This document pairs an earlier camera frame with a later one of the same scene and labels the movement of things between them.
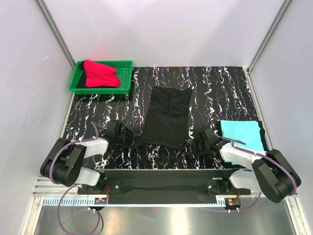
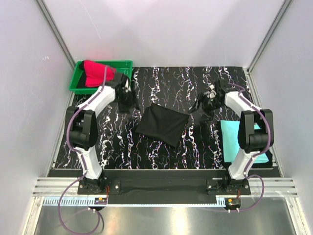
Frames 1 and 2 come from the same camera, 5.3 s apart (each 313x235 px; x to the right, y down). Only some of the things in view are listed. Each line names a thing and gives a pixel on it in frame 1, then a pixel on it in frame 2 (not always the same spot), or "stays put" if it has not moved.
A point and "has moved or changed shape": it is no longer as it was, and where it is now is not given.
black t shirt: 167,117 has moved or changed shape
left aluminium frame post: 55,32 stays put
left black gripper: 131,144 -> 132,104
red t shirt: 100,75 stays put
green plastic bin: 123,70 stays put
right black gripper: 193,142 -> 202,98
